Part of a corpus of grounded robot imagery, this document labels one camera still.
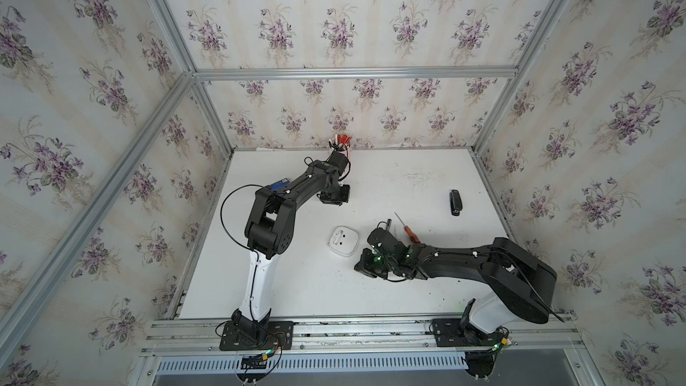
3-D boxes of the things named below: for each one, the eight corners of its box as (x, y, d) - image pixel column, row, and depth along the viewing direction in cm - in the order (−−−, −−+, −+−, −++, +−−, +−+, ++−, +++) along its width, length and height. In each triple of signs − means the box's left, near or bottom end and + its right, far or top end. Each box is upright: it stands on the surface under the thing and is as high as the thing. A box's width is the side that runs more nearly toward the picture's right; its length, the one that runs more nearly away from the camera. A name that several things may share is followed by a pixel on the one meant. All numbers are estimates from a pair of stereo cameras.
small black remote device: (451, 215, 101) (454, 209, 98) (447, 193, 108) (451, 187, 105) (460, 216, 101) (463, 210, 98) (456, 194, 107) (459, 188, 104)
